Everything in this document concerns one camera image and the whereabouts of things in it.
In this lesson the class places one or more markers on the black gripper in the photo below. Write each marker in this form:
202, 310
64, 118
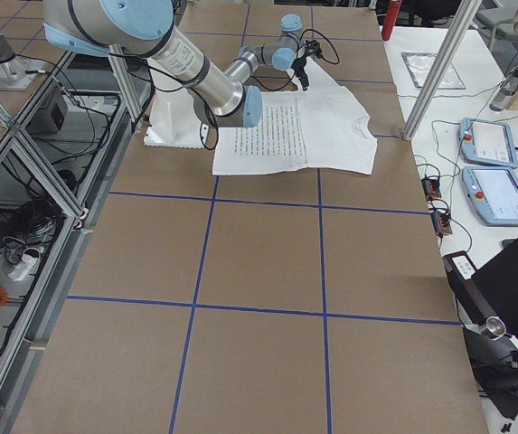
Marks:
300, 66

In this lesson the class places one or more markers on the white long-sleeve printed shirt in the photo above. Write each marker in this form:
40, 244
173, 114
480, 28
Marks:
323, 127

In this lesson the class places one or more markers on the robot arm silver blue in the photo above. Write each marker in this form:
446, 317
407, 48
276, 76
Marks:
146, 29
289, 52

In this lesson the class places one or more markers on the red cylinder bottle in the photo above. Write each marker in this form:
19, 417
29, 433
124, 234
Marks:
390, 19

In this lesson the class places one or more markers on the blue teach pendant far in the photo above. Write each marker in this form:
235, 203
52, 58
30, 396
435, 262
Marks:
485, 142

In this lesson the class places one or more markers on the blue teach pendant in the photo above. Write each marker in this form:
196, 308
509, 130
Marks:
493, 193
485, 142

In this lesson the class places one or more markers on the clear water bottle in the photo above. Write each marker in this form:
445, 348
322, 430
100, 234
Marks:
507, 92

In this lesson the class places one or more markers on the blue teach pendant near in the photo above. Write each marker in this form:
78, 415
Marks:
493, 193

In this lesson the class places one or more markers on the black laptop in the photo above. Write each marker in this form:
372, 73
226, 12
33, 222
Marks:
489, 296

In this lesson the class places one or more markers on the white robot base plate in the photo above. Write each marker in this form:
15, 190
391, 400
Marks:
173, 123

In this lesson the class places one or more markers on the aluminium camera post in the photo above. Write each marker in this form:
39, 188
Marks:
448, 48

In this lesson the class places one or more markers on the aluminium frame rack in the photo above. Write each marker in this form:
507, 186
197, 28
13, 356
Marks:
65, 129

